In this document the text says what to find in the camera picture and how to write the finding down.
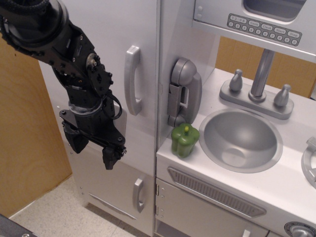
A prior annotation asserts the wooden side board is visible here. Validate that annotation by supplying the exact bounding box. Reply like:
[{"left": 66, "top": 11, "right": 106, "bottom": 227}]
[{"left": 0, "top": 40, "right": 72, "bottom": 217}]

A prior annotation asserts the grey toy wall phone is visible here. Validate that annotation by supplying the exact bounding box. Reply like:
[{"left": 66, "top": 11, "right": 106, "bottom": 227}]
[{"left": 167, "top": 58, "right": 202, "bottom": 127}]

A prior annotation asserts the grey lower fridge door handle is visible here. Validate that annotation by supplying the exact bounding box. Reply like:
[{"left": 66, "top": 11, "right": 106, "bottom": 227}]
[{"left": 132, "top": 178, "right": 144, "bottom": 213}]

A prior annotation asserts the grey tap knob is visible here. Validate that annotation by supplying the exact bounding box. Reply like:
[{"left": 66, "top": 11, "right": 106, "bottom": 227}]
[
  {"left": 229, "top": 69, "right": 243, "bottom": 92},
  {"left": 274, "top": 84, "right": 291, "bottom": 107}
]

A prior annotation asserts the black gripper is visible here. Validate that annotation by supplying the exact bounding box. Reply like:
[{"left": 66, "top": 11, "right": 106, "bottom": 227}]
[{"left": 59, "top": 106, "right": 126, "bottom": 170}]

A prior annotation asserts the grey upper fridge door handle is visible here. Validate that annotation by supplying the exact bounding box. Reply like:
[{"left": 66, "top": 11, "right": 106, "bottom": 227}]
[{"left": 124, "top": 45, "right": 141, "bottom": 116}]

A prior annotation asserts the white fridge door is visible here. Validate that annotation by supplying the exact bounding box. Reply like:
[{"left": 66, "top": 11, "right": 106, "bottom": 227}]
[
  {"left": 38, "top": 0, "right": 158, "bottom": 177},
  {"left": 64, "top": 142, "right": 155, "bottom": 236}
]

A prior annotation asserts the white toy microwave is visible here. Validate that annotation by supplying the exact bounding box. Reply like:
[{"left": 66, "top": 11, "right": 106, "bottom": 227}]
[{"left": 193, "top": 0, "right": 316, "bottom": 62}]

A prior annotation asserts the grey fridge door handle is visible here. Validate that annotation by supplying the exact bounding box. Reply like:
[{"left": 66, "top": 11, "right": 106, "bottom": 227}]
[
  {"left": 132, "top": 178, "right": 144, "bottom": 213},
  {"left": 124, "top": 45, "right": 141, "bottom": 116}
]

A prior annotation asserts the white oven door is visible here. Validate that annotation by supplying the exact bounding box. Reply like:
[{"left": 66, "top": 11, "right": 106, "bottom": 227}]
[{"left": 155, "top": 179, "right": 269, "bottom": 237}]

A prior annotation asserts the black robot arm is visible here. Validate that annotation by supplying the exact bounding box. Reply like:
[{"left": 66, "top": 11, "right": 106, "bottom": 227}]
[{"left": 0, "top": 0, "right": 125, "bottom": 170}]

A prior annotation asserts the grey stove burner ring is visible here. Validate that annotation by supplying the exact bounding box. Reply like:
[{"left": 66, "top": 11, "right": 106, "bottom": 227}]
[{"left": 301, "top": 137, "right": 316, "bottom": 190}]

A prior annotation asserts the grey oven dial knob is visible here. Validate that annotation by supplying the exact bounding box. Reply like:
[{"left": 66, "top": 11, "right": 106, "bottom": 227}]
[{"left": 284, "top": 222, "right": 316, "bottom": 237}]

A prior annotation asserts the silver round sink basin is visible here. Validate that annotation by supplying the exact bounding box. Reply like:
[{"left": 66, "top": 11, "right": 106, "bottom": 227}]
[{"left": 199, "top": 109, "right": 283, "bottom": 173}]

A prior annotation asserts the grey right tap knob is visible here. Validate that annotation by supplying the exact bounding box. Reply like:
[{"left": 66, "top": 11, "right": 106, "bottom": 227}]
[{"left": 274, "top": 84, "right": 291, "bottom": 107}]

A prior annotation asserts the grey left tap knob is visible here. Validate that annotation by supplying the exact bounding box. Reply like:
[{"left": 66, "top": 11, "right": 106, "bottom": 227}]
[{"left": 229, "top": 69, "right": 243, "bottom": 92}]

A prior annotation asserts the grey toy faucet spout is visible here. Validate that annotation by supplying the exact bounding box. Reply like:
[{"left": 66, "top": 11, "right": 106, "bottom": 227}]
[{"left": 249, "top": 49, "right": 275, "bottom": 102}]

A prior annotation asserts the green toy bell pepper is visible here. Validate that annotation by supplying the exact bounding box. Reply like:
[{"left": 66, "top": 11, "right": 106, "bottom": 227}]
[{"left": 171, "top": 123, "right": 199, "bottom": 158}]

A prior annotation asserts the black object at corner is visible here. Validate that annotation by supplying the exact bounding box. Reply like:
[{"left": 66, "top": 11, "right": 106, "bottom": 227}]
[{"left": 0, "top": 215, "right": 37, "bottom": 237}]

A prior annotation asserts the grey ventilation grille panel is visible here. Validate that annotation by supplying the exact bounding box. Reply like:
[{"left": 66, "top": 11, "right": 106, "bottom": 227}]
[{"left": 167, "top": 167, "right": 266, "bottom": 218}]

